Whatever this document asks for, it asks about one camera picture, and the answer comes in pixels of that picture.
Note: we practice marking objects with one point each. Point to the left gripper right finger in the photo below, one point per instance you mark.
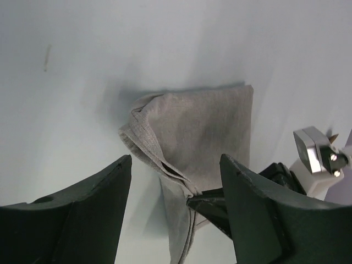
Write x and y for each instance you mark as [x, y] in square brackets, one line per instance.
[272, 224]

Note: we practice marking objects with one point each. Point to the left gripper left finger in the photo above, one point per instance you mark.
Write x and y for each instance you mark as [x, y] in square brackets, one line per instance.
[79, 224]

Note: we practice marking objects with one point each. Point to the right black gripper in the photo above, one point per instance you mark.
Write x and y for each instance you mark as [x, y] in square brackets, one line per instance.
[211, 204]

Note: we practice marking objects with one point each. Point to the grey cloth napkin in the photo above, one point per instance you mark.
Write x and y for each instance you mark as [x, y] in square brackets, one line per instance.
[182, 137]

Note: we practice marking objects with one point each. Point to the copper spoon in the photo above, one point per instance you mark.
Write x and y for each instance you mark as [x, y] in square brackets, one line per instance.
[332, 138]

